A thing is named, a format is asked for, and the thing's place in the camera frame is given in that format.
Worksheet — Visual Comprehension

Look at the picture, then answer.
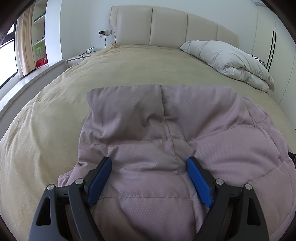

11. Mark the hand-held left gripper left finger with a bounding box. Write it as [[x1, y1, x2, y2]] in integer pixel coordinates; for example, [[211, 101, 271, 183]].
[[28, 156, 113, 241]]

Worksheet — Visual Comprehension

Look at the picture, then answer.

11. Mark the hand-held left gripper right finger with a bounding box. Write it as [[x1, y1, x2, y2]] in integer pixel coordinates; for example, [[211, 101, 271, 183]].
[[186, 156, 270, 241]]

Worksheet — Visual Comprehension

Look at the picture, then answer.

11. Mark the mauve puffer coat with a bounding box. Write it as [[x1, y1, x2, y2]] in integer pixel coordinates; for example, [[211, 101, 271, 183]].
[[58, 84, 295, 241]]

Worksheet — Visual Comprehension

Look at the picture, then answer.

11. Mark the white window sill bench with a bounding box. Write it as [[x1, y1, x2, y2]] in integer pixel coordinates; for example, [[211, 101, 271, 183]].
[[0, 59, 68, 117]]

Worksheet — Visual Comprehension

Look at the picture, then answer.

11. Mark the white nightstand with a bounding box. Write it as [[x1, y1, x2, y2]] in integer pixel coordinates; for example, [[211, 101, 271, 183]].
[[66, 49, 102, 68]]

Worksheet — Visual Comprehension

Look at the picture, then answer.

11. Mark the beige bed cover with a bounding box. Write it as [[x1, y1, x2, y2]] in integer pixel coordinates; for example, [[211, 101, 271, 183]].
[[0, 43, 292, 241]]

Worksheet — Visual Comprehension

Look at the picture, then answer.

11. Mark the folded white duvet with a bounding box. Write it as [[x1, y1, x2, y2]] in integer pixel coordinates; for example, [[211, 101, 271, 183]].
[[180, 40, 275, 93]]

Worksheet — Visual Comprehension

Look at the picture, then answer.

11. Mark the small white device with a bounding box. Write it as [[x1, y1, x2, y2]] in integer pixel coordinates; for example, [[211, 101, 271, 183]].
[[79, 47, 98, 57]]

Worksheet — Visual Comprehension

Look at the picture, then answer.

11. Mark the red box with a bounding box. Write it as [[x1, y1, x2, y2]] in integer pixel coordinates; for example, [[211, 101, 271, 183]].
[[35, 57, 48, 68]]

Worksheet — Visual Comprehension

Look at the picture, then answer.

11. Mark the zebra print pillow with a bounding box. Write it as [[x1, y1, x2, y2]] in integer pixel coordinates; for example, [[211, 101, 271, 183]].
[[247, 52, 269, 69]]

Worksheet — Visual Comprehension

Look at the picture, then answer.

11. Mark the dark framed window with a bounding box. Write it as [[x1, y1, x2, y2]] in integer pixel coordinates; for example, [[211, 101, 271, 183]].
[[0, 22, 19, 89]]

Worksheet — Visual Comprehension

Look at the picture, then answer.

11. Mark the beige curtain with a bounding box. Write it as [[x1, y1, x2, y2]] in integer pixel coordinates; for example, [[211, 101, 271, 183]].
[[15, 3, 35, 77]]

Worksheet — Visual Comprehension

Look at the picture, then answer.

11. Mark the beige upholstered headboard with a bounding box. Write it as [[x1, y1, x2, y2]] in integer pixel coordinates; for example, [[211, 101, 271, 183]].
[[109, 6, 240, 50]]

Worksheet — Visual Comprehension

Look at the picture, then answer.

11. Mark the white built-in shelf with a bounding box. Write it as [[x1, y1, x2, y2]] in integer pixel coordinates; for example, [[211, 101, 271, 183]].
[[31, 0, 50, 69]]

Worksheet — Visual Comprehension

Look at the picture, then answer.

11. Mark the white wardrobe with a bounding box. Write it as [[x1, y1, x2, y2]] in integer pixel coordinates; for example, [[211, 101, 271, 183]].
[[250, 0, 296, 131]]

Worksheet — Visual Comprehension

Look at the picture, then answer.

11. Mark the black wardrobe door handle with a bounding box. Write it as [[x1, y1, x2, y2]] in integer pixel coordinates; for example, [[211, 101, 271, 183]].
[[268, 31, 277, 70], [266, 31, 275, 69]]

